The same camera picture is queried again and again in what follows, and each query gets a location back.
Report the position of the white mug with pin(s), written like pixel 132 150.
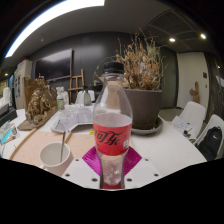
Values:
pixel 50 166

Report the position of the dried plant in brown pot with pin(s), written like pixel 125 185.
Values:
pixel 145 106

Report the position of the metal spoon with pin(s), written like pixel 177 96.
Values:
pixel 62 146

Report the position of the white plaster bust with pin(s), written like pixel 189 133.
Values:
pixel 65 95

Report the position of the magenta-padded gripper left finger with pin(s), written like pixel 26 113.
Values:
pixel 83 173

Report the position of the black box stack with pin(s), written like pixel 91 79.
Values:
pixel 8 115

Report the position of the clear red-label drink bottle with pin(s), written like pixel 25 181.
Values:
pixel 111 138

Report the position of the black backpack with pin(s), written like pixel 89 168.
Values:
pixel 210 143

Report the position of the wooden figure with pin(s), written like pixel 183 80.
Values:
pixel 194 93

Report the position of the round ceiling spotlight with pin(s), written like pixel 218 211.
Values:
pixel 203 36
pixel 172 40

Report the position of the small green-label bottle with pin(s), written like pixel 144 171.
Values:
pixel 60 101

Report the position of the beige cabinet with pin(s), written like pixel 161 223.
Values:
pixel 23 83

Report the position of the black wall screen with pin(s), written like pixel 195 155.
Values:
pixel 53 65

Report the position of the long ceiling light strip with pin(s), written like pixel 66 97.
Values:
pixel 56 13

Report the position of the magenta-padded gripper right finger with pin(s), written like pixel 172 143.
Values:
pixel 141 171

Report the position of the wooden easel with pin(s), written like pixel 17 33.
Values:
pixel 76 83

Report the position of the grey plant saucer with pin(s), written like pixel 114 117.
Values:
pixel 150 131

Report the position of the yellow tag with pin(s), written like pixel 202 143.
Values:
pixel 91 132

